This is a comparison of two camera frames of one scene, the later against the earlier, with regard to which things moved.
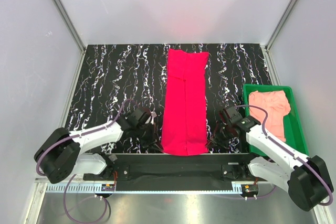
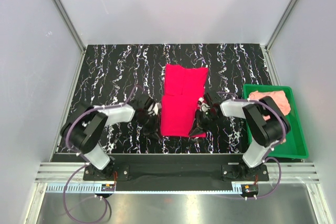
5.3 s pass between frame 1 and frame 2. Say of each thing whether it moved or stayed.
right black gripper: moved
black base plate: stayed
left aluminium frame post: stayed
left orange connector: stayed
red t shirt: moved
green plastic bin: stayed
